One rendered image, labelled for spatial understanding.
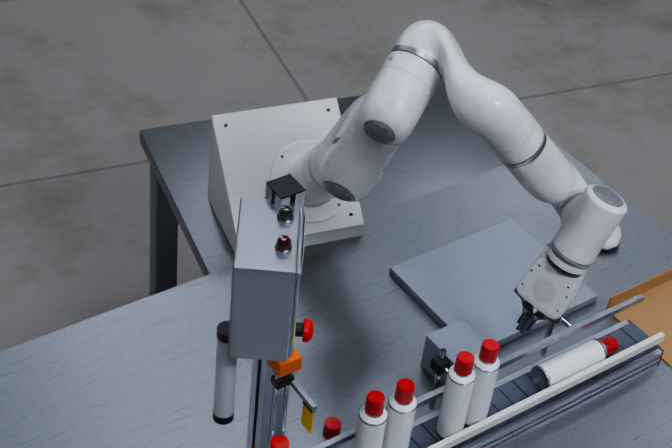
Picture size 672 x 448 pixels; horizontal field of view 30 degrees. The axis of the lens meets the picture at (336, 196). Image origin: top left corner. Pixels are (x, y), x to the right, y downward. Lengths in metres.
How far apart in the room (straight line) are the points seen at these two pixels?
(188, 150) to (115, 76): 1.79
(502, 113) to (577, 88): 3.09
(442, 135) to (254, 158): 0.63
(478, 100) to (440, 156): 1.15
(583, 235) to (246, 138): 0.88
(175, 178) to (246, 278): 1.21
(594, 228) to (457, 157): 0.96
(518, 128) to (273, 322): 0.52
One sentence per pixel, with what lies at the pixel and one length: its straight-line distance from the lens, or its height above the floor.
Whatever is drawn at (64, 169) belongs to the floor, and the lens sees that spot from 4.42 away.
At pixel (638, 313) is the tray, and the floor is 0.83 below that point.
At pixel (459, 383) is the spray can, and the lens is 2.32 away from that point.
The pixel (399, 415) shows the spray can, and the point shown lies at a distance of 2.26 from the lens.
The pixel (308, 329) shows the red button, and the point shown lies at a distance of 1.95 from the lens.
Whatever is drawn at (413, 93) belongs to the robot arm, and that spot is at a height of 1.55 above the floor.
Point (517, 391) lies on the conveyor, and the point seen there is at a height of 0.88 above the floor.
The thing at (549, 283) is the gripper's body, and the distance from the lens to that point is 2.38.
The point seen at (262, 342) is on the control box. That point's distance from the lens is 1.94.
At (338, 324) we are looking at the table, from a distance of 2.69.
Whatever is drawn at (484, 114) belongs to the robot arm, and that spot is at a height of 1.56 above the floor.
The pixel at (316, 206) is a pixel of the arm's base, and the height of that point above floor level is 0.92.
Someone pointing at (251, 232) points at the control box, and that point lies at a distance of 1.90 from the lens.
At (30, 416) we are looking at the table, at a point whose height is 0.83.
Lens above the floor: 2.71
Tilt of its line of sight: 38 degrees down
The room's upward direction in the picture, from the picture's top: 7 degrees clockwise
